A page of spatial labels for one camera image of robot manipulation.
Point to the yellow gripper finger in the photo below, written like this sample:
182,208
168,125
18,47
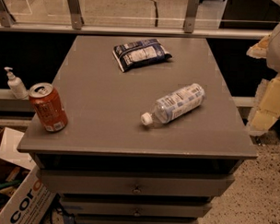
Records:
259,50
266,107

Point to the red coke can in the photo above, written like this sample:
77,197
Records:
46,102

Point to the clear plastic water bottle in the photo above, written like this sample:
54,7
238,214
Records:
174,105

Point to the grey drawer cabinet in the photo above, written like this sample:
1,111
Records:
104,151

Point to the blue white chip bag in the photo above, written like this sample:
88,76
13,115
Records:
140,53

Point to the top drawer knob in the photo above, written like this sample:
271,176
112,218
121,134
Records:
137,189

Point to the drawer knob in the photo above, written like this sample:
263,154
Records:
137,213
137,189

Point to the middle drawer knob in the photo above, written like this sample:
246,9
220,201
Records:
137,213

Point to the white pump sanitizer bottle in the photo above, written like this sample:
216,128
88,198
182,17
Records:
16,85

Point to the white corona cardboard box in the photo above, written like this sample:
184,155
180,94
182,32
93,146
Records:
31,200

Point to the metal railing frame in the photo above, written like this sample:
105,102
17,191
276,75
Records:
224,19

